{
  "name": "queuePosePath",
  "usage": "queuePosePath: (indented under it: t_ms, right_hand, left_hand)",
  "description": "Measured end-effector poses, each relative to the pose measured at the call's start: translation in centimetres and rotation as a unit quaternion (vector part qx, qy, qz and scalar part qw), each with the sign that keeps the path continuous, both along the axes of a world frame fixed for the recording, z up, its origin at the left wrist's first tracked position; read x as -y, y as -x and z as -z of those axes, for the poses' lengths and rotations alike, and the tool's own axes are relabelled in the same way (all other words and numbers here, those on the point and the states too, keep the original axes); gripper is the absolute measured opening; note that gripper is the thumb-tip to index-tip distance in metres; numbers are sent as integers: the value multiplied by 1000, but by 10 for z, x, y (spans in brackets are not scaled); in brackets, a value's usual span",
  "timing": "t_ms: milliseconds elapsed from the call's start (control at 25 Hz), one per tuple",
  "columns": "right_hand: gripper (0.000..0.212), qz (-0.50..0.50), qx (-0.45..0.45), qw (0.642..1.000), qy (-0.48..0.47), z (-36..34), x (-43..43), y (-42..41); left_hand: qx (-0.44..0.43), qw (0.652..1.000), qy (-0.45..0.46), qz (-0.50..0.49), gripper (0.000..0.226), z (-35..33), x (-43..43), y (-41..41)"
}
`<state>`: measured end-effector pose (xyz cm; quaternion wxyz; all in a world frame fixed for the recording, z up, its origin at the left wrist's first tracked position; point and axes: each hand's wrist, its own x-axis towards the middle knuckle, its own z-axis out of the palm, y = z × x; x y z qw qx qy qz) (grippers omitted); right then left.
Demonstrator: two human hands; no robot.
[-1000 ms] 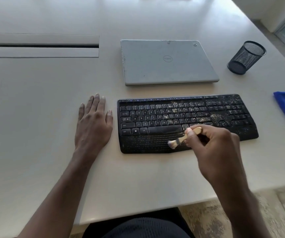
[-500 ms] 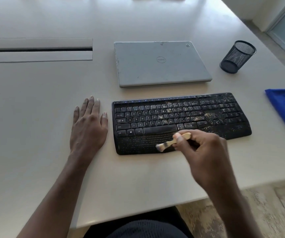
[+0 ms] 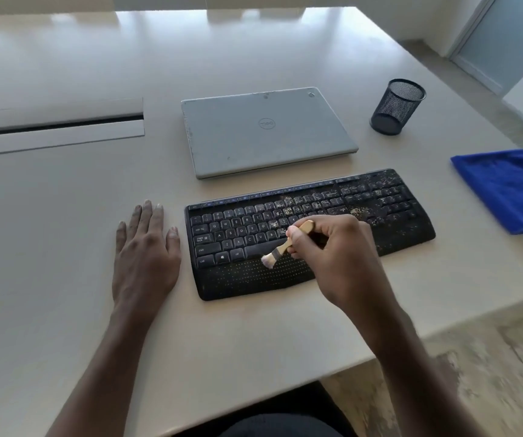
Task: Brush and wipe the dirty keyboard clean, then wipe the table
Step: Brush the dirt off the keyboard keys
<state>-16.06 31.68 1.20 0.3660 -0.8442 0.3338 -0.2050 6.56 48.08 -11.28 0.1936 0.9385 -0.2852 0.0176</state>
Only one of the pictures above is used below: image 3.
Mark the person's right hand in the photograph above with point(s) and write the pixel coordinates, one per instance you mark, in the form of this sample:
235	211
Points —
348	268

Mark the person's left hand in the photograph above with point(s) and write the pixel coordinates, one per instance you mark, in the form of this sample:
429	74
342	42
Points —
145	263

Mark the small wooden brush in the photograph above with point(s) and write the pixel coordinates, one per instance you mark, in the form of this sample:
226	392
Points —
307	227

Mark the black keyboard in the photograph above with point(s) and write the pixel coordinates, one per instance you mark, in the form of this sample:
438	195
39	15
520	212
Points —
243	277

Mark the blue microfibre cloth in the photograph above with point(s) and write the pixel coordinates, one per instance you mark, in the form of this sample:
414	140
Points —
507	191

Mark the person's left forearm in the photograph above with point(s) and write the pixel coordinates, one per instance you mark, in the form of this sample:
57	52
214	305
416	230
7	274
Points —
97	377

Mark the person's right forearm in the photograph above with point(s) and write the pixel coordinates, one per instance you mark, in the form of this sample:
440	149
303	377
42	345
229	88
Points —
421	391

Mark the person's black clothing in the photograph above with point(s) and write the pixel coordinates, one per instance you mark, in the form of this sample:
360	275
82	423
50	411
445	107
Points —
279	416

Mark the silver laptop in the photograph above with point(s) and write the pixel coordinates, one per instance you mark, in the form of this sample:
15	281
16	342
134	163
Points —
261	136

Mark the black mesh pen holder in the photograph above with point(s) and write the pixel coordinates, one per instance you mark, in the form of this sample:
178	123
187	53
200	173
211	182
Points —
395	109

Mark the frosted glass door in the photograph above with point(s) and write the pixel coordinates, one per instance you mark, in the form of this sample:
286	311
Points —
507	36

